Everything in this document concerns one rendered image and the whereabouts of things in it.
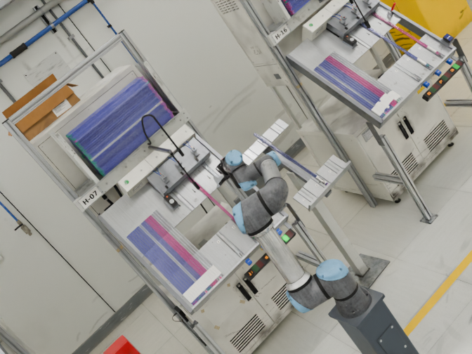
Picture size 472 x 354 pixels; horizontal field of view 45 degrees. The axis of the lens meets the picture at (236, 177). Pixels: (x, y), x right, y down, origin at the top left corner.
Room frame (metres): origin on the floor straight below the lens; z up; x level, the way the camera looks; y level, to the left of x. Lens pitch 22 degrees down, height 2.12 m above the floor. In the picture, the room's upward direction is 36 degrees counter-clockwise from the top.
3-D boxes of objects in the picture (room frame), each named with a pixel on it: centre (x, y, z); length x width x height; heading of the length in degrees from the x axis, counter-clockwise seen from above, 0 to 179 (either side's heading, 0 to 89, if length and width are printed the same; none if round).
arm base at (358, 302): (1.95, -0.09, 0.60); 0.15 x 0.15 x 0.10
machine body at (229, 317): (3.13, 0.42, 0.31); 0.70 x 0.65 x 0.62; 107
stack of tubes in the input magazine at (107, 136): (3.03, 0.33, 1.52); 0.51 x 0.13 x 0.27; 107
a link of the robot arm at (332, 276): (1.95, -0.08, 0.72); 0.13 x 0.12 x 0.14; 81
